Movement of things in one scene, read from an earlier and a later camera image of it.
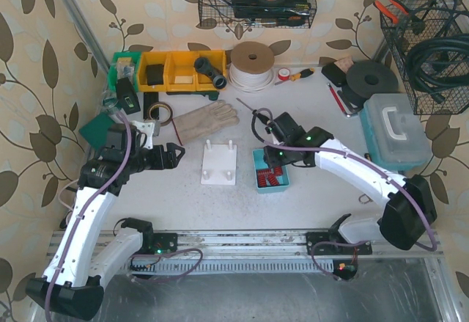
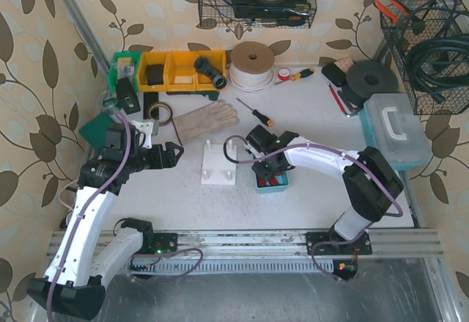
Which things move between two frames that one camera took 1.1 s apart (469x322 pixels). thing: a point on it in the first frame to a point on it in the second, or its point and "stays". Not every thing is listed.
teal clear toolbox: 393,133 stays
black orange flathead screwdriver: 263,118 stays
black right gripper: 280,161 to 270,164
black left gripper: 160,157 stays
